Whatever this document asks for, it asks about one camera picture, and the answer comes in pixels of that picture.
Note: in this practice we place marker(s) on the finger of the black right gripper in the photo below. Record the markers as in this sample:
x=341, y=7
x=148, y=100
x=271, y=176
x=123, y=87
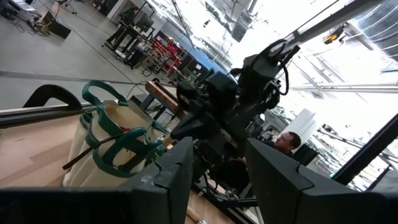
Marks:
x=199, y=129
x=188, y=95

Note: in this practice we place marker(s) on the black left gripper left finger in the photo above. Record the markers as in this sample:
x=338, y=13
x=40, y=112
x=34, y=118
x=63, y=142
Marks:
x=124, y=208

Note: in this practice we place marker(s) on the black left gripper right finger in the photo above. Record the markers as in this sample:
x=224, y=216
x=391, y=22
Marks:
x=295, y=205

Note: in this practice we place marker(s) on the beige green gardening bag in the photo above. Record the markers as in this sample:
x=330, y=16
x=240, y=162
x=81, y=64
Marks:
x=102, y=168

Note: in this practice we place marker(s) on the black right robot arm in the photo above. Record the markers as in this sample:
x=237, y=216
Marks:
x=261, y=71

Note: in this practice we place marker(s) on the red storage shelf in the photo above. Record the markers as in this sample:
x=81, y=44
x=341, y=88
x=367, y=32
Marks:
x=168, y=56

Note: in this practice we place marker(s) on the person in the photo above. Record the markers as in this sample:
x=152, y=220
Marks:
x=287, y=143

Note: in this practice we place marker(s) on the black workstation table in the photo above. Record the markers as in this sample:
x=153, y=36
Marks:
x=130, y=34

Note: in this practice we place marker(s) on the grey ceiling pipe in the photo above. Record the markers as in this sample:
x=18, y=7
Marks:
x=342, y=88

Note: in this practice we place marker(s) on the grey overhead rig beam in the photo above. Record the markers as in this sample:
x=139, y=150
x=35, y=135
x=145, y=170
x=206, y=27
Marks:
x=326, y=21

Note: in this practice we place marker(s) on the black floor box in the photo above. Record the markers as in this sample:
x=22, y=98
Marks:
x=57, y=26

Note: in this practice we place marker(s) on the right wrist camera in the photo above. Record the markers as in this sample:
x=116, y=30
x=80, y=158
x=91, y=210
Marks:
x=221, y=87

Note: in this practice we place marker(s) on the silver ventilation duct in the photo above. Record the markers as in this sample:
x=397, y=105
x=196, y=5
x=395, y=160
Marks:
x=382, y=28

